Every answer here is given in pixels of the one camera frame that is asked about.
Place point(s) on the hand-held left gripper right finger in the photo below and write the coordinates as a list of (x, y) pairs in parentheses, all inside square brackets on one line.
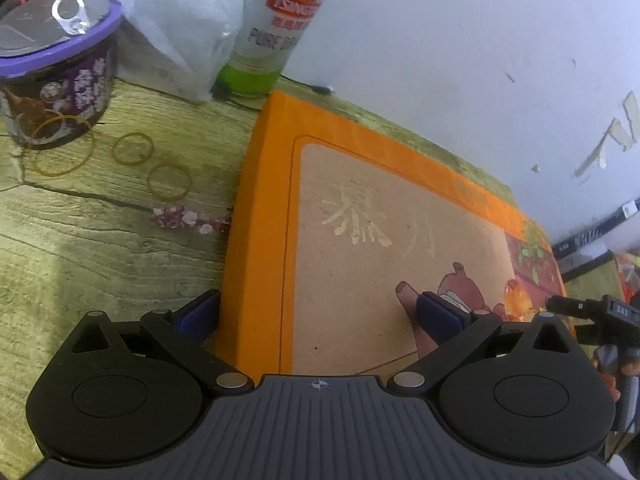
[(437, 317)]

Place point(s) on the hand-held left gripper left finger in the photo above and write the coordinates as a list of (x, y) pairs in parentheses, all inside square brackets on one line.
[(197, 317)]

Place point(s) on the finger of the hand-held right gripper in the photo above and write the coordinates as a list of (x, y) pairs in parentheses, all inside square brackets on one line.
[(570, 305)]

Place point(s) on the orange printed box lid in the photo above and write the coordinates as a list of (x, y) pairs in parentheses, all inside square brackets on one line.
[(360, 260)]

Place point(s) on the wooden desktop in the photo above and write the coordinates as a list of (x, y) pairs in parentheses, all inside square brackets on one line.
[(100, 260)]

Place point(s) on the person's right hand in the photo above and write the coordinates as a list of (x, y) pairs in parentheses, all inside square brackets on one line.
[(631, 367)]

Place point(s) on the red orange packet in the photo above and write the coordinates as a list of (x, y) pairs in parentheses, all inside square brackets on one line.
[(630, 275)]

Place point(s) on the plain black bar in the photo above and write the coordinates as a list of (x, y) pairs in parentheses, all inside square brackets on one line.
[(587, 267)]

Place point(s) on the black printed bar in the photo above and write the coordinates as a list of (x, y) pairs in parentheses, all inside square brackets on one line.
[(582, 240)]

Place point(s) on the large tan rubber band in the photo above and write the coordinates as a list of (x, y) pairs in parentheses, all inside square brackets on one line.
[(62, 174)]

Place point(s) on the purple lid food can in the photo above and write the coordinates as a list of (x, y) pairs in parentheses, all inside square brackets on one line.
[(60, 95)]

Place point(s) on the white plastic bag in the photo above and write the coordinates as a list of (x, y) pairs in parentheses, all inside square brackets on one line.
[(185, 35)]

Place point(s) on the green white beer can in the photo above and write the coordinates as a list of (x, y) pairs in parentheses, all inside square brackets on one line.
[(270, 35)]

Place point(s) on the peeling wall tape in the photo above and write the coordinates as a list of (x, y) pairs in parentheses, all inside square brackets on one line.
[(600, 147)]

